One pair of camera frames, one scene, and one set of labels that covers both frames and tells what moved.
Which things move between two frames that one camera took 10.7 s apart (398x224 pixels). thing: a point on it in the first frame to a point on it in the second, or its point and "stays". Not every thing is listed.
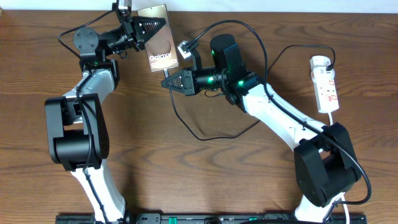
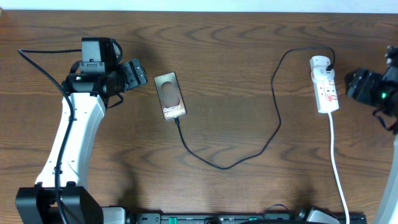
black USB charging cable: (329, 68) to (268, 142)
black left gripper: (137, 32) to (134, 72)
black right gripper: (190, 86) to (366, 81)
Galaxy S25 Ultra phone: (161, 47) to (170, 96)
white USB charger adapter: (320, 74) stays
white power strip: (325, 91) stays
